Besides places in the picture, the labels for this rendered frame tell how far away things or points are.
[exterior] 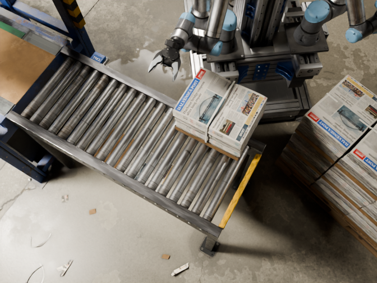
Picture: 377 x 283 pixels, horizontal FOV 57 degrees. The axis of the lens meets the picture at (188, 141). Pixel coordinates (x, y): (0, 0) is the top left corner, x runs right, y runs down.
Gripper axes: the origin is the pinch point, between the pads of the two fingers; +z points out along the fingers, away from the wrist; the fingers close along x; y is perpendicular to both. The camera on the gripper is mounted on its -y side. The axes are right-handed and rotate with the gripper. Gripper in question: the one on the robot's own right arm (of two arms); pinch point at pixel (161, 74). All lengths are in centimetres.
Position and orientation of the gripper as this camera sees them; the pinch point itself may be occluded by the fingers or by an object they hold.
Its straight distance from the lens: 152.4
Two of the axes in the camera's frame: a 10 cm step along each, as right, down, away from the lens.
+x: -9.3, -3.6, 0.3
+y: -1.0, 3.3, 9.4
